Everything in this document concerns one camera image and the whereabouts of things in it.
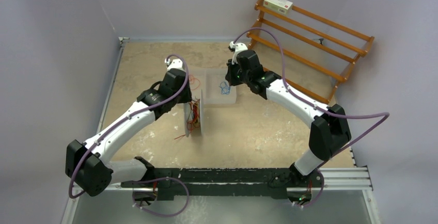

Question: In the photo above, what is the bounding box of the white filament spool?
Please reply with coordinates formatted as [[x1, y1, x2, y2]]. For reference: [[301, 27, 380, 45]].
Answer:
[[183, 90, 204, 137]]

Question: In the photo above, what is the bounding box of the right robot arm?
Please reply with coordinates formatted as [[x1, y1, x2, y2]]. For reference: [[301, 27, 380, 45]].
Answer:
[[225, 49, 351, 186]]

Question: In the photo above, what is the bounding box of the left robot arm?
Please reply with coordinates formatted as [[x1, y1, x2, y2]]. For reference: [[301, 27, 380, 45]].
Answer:
[[65, 68, 192, 199]]

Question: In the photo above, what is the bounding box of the translucent plastic divided tray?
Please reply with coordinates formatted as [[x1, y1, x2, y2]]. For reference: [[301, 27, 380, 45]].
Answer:
[[189, 67, 237, 104]]

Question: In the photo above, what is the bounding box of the wooden shoe rack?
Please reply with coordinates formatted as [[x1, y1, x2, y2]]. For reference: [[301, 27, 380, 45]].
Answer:
[[246, 0, 374, 104]]

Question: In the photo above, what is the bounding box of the white cardboard box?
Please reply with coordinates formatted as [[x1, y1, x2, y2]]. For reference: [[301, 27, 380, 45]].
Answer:
[[262, 0, 293, 15]]

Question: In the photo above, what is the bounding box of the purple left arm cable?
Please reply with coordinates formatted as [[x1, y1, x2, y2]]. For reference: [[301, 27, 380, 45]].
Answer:
[[68, 54, 190, 199]]

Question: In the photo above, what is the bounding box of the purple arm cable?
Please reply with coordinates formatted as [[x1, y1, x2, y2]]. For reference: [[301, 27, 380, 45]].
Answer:
[[232, 27, 391, 168], [68, 54, 190, 199]]

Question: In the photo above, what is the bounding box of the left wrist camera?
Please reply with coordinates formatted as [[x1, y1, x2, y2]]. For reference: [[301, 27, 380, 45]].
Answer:
[[164, 58, 186, 72]]

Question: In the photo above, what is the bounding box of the yellow wire on spool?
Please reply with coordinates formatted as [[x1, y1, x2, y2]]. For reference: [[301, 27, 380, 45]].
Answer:
[[191, 103, 202, 127]]

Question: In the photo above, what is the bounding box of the red wire on spool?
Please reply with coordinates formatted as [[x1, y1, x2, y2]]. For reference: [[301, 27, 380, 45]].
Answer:
[[174, 99, 202, 140]]

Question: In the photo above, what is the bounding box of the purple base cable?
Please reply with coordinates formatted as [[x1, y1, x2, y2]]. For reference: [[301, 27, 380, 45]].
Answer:
[[132, 177, 190, 218]]

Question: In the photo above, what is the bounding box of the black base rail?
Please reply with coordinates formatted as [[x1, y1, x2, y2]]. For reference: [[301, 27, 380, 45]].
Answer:
[[131, 156, 373, 203]]

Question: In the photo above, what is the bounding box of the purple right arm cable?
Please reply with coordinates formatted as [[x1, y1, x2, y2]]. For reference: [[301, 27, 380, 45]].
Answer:
[[232, 27, 391, 168]]

